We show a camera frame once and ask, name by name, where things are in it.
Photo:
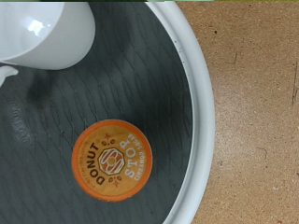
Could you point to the orange coffee pod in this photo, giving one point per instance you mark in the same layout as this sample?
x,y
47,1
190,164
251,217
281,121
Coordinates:
x,y
112,160

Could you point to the white two-tier turntable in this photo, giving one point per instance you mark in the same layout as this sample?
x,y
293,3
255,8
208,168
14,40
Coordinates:
x,y
140,77

